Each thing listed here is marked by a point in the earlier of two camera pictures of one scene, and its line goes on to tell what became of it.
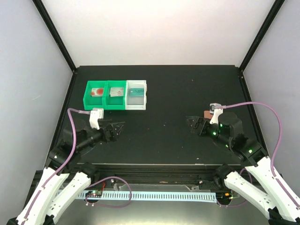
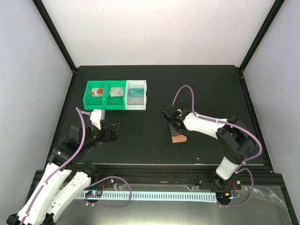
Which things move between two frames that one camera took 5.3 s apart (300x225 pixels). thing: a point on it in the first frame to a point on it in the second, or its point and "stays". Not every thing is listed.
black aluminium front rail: (158, 174) stays
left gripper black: (113, 135) stays
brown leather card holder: (207, 115) to (180, 138)
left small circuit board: (94, 193) stays
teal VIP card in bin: (137, 92) stays
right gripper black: (204, 122) to (174, 132)
